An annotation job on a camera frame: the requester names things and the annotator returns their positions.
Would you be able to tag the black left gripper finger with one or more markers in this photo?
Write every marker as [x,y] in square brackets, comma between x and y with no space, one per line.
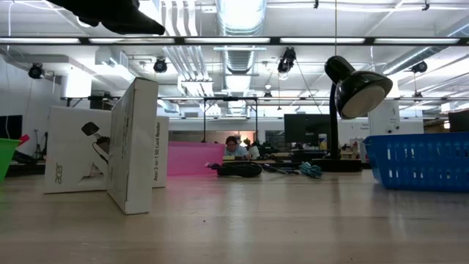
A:
[128,20]

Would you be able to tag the white Acer card reader box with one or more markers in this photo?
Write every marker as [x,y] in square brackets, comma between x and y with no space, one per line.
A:
[135,146]
[73,157]

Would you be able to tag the pink translucent plastic bin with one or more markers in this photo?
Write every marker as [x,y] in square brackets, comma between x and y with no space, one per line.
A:
[194,159]

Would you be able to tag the green plastic bin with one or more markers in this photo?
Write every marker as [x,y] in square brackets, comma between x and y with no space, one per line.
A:
[6,157]

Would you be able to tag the black ceiling spotlight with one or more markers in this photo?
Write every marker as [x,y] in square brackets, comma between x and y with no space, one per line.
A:
[419,67]
[160,65]
[286,60]
[36,71]

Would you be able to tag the small red packet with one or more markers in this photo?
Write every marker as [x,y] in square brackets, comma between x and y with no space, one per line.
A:
[24,139]

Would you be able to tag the person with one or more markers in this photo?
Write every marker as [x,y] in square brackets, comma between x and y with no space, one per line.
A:
[234,149]

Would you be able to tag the black computer monitor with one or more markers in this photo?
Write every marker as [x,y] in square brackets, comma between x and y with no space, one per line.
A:
[306,128]

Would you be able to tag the small yellow blue bottle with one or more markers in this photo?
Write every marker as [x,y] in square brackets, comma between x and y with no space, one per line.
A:
[322,142]

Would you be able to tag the black gooseneck desk lamp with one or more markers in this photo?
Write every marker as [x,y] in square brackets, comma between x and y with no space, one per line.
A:
[357,91]

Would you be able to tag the blue plastic slotted basket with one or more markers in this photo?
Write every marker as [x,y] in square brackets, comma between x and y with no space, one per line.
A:
[421,165]

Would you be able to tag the dark wall screen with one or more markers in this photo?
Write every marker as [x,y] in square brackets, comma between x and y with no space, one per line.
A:
[11,127]

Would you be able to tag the black table border rail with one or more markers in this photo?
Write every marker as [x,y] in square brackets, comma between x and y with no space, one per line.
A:
[25,169]

